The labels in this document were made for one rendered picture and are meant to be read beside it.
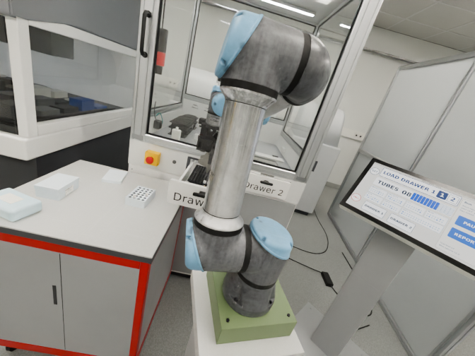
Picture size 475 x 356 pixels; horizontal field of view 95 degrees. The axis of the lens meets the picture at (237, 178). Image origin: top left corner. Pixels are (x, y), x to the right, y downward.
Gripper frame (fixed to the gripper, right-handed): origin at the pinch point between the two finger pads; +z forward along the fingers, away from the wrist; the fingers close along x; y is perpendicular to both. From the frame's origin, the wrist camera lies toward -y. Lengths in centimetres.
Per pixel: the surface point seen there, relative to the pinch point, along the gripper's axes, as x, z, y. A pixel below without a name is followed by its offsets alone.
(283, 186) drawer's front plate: -21.4, 7.5, -42.4
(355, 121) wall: -323, -35, -224
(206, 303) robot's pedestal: 49, 21, -11
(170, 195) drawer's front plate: 10.8, 11.7, 12.9
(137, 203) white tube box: 11.2, 19.4, 26.2
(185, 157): -23.0, 5.5, 15.8
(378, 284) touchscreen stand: 12, 33, -94
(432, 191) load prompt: 7, -18, -96
